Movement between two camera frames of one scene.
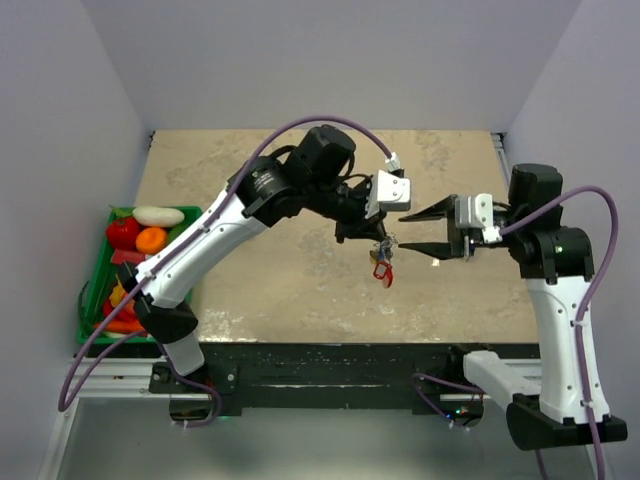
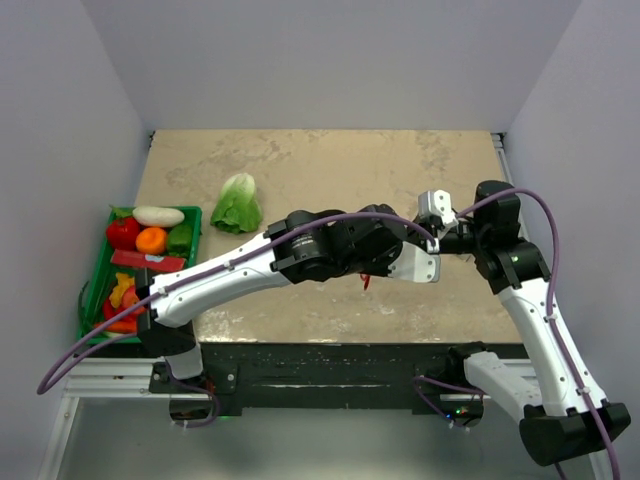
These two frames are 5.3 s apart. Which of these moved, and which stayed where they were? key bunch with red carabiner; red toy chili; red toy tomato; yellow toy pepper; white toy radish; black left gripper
Moved: key bunch with red carabiner; black left gripper
Stayed: white toy radish; yellow toy pepper; red toy chili; red toy tomato
